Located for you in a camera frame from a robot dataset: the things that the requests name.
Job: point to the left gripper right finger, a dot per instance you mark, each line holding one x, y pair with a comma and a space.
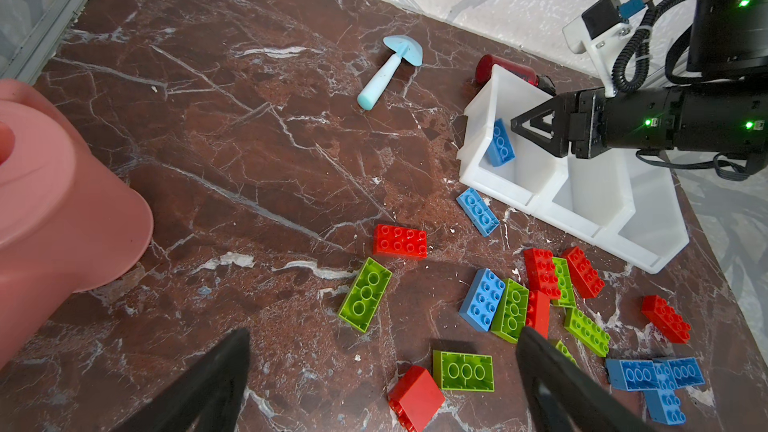
561, 397

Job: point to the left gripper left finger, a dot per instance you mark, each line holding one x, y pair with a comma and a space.
207, 397

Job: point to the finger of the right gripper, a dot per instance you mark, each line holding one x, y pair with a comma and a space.
549, 116
555, 143

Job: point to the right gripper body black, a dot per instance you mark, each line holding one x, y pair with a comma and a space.
584, 110

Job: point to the blue lego horizontal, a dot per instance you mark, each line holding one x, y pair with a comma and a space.
500, 150

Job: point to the green lego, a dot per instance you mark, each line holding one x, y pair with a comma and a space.
567, 296
563, 349
454, 371
510, 317
365, 295
587, 332

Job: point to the blue lego T stem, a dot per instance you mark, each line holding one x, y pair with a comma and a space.
663, 404

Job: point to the blue lego diagonal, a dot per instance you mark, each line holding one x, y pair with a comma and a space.
482, 301

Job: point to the red lego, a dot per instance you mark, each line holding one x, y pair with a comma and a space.
415, 399
541, 272
664, 317
400, 242

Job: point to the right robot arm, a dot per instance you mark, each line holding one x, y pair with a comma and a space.
715, 100

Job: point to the white left bin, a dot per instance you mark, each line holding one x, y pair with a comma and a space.
534, 176

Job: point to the white bin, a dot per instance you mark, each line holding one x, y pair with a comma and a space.
656, 231
595, 201
534, 176

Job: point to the white middle bin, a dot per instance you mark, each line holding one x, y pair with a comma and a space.
595, 201

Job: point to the red lego slim centre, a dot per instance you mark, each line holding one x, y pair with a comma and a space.
538, 312

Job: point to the green lego upright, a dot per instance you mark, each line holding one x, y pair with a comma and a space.
567, 296

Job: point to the green lego flat bottom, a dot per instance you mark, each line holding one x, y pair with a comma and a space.
454, 371

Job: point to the red lego diagonal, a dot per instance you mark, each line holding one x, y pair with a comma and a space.
584, 277

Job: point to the white right bin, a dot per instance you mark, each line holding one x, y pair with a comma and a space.
656, 231

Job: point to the red lego upright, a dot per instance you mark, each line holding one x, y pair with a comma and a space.
541, 272

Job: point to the red lego bottom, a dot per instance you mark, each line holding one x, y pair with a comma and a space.
415, 399

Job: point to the light blue toy shovel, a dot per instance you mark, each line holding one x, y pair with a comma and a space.
403, 48

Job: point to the pink watering can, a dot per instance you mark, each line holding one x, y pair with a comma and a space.
68, 223

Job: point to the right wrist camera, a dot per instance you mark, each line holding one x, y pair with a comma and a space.
602, 31

